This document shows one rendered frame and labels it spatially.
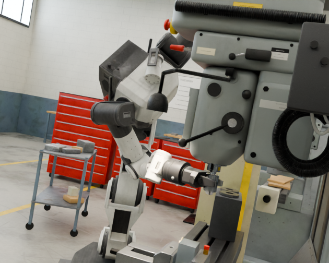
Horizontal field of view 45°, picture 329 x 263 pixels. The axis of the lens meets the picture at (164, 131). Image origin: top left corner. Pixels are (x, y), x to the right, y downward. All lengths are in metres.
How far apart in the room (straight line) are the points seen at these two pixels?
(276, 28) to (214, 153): 0.43
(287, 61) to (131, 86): 0.68
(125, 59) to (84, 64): 10.18
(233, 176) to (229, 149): 1.85
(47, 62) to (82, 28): 1.47
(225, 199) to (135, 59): 0.72
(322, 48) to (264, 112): 0.32
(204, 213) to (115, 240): 1.20
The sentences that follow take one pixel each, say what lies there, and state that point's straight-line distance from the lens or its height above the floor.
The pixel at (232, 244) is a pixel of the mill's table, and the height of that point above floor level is 0.94.
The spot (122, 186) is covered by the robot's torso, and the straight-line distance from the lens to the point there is 2.01.
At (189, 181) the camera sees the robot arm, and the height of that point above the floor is 1.23.
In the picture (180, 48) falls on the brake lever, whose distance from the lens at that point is 1.54.
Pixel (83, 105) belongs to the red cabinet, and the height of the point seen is 1.31.
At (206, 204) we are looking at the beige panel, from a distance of 3.20.
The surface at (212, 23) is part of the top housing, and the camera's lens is 1.31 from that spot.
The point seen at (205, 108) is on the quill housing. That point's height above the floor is 1.48.
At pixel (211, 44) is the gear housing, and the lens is 1.30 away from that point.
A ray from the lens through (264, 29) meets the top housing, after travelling 1.28.
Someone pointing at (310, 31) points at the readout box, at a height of 1.70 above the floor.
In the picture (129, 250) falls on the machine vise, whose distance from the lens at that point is 1.29.
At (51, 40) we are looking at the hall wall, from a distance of 12.59.
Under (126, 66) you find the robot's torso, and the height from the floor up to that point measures 1.61.
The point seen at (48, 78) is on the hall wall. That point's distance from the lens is 12.46.
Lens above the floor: 1.46
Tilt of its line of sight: 3 degrees down
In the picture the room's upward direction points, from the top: 10 degrees clockwise
